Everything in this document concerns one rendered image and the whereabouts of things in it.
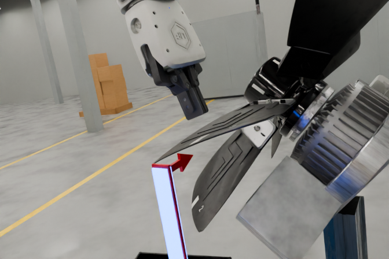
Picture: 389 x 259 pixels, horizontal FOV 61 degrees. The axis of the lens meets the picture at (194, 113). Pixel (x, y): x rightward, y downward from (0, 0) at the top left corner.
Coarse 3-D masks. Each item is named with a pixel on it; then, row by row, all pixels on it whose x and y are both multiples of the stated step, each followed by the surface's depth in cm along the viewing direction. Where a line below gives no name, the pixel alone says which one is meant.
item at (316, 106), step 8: (328, 88) 67; (320, 96) 68; (328, 96) 65; (312, 104) 66; (320, 104) 64; (304, 112) 67; (312, 112) 64; (304, 120) 65; (296, 128) 67; (304, 128) 73; (296, 136) 68
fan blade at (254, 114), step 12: (240, 108) 62; (252, 108) 60; (264, 108) 58; (276, 108) 56; (288, 108) 57; (216, 120) 59; (228, 120) 53; (240, 120) 51; (252, 120) 45; (264, 120) 40; (204, 132) 51; (216, 132) 45; (228, 132) 42; (180, 144) 53; (192, 144) 45; (168, 156) 49
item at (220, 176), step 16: (224, 144) 83; (240, 144) 77; (224, 160) 79; (240, 160) 74; (208, 176) 82; (224, 176) 76; (240, 176) 72; (208, 192) 78; (224, 192) 73; (192, 208) 81; (208, 208) 74
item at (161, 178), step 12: (156, 168) 37; (156, 180) 37; (168, 180) 37; (156, 192) 38; (168, 192) 37; (168, 204) 37; (168, 216) 38; (168, 228) 38; (168, 240) 39; (180, 240) 38; (168, 252) 39; (180, 252) 38
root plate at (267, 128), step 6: (252, 126) 77; (264, 126) 74; (270, 126) 72; (246, 132) 78; (252, 132) 76; (258, 132) 74; (264, 132) 73; (270, 132) 71; (252, 138) 75; (258, 138) 74; (264, 138) 72; (258, 144) 73; (264, 144) 72
